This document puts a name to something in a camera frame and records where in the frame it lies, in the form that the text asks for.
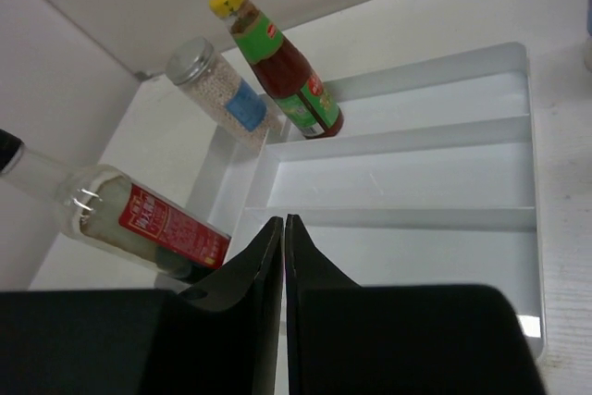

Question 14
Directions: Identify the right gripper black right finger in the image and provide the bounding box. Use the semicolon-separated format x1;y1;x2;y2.
284;215;545;394

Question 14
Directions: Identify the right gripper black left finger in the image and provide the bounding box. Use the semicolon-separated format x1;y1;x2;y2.
1;216;283;394

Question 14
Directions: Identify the glass bottle black cap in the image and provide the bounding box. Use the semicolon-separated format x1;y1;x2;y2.
1;131;230;284

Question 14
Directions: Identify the yellow cap sauce bottle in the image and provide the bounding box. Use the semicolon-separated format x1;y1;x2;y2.
209;0;344;139

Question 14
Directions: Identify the tall white spice jar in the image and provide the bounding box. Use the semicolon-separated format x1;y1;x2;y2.
584;0;592;72

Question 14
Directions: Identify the white divided organizer tray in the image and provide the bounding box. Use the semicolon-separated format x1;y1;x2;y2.
183;42;547;357

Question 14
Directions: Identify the white powder jar silver lid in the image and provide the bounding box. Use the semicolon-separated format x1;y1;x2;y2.
165;37;282;151

